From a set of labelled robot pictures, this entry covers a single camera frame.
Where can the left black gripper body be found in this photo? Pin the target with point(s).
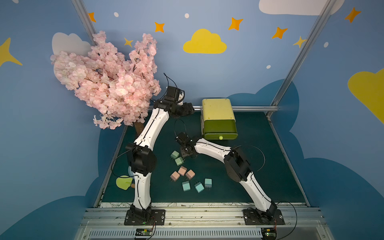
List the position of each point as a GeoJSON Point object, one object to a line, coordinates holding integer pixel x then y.
{"type": "Point", "coordinates": [186, 109]}

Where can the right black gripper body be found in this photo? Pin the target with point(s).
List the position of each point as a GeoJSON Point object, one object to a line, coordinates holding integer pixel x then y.
{"type": "Point", "coordinates": [184, 149]}

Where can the green plug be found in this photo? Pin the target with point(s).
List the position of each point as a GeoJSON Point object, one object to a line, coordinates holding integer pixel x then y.
{"type": "Point", "coordinates": [179, 161]}
{"type": "Point", "coordinates": [175, 155]}

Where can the yellow green drawer cabinet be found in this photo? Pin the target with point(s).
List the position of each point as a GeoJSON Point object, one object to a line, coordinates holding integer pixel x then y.
{"type": "Point", "coordinates": [211, 110]}

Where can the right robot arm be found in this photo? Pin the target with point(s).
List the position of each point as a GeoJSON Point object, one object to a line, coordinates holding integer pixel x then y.
{"type": "Point", "coordinates": [237, 166]}

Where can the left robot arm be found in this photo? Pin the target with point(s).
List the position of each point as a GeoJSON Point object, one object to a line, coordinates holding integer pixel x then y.
{"type": "Point", "coordinates": [143, 161]}

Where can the pink plug middle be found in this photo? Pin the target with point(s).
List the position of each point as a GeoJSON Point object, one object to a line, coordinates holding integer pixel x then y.
{"type": "Point", "coordinates": [182, 170]}

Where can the pink plug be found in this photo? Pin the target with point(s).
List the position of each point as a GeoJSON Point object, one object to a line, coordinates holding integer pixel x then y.
{"type": "Point", "coordinates": [175, 176]}
{"type": "Point", "coordinates": [190, 174]}
{"type": "Point", "coordinates": [182, 170]}

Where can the pink plug right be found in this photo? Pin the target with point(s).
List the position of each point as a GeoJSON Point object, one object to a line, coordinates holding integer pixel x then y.
{"type": "Point", "coordinates": [190, 174]}

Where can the pink plug left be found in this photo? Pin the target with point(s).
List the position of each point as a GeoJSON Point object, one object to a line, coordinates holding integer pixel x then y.
{"type": "Point", "coordinates": [175, 176]}

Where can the blue plug left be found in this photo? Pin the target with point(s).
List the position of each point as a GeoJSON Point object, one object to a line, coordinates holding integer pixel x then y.
{"type": "Point", "coordinates": [186, 186]}

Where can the blue plug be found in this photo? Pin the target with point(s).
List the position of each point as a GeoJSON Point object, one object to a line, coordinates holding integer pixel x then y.
{"type": "Point", "coordinates": [208, 183]}
{"type": "Point", "coordinates": [186, 186]}
{"type": "Point", "coordinates": [199, 187]}

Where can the blue plug right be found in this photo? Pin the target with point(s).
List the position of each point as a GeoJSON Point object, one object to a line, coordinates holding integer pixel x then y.
{"type": "Point", "coordinates": [208, 183]}

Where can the blue plug middle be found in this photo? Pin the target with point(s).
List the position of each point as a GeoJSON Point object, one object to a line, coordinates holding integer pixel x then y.
{"type": "Point", "coordinates": [199, 187]}

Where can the blue dustpan scoop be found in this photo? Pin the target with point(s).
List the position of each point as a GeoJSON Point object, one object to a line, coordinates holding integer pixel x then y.
{"type": "Point", "coordinates": [130, 172]}

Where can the pink cherry blossom tree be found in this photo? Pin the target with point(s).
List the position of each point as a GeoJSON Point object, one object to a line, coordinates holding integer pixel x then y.
{"type": "Point", "coordinates": [120, 89]}

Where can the green yellow brush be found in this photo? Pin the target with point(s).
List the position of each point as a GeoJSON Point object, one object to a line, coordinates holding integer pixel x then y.
{"type": "Point", "coordinates": [125, 182]}

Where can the left controller board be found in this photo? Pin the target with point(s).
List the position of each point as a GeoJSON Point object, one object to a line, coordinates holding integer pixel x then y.
{"type": "Point", "coordinates": [143, 233]}

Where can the controller board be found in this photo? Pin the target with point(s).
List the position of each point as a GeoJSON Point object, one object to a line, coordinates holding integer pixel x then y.
{"type": "Point", "coordinates": [143, 233]}
{"type": "Point", "coordinates": [269, 233]}

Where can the right controller board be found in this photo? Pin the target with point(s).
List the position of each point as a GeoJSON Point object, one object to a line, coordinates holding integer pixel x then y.
{"type": "Point", "coordinates": [269, 233]}

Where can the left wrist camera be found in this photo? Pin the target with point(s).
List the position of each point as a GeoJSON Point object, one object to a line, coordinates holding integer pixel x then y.
{"type": "Point", "coordinates": [174, 95]}

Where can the back aluminium rail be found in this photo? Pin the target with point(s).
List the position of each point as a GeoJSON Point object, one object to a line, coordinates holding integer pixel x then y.
{"type": "Point", "coordinates": [239, 108]}

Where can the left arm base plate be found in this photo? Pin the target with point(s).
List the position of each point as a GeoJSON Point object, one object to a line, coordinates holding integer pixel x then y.
{"type": "Point", "coordinates": [138, 217]}

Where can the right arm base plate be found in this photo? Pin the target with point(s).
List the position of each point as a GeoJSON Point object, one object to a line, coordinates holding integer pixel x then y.
{"type": "Point", "coordinates": [255, 217]}

